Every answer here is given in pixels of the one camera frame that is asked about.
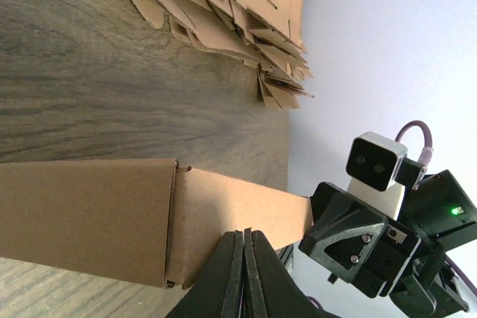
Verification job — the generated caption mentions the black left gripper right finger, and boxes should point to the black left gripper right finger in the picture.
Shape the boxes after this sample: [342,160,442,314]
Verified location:
[244,229,334,318]

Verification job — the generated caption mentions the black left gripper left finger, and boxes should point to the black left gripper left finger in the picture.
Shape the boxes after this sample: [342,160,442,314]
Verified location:
[167,231,244,318]

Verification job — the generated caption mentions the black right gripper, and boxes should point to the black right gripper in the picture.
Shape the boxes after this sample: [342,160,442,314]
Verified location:
[299,182,421,298]

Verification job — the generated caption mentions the cardboard box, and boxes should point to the cardboard box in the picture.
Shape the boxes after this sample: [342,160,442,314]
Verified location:
[1,159,312,287]

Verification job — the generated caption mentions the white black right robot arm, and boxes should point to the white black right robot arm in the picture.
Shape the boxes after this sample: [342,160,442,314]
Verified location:
[299,170,476,317]

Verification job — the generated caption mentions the stack of flat cardboard blanks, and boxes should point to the stack of flat cardboard blanks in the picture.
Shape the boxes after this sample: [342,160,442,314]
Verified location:
[131,0,311,109]

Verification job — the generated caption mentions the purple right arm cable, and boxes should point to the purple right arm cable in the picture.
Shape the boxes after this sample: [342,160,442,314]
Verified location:
[394,120,435,170]

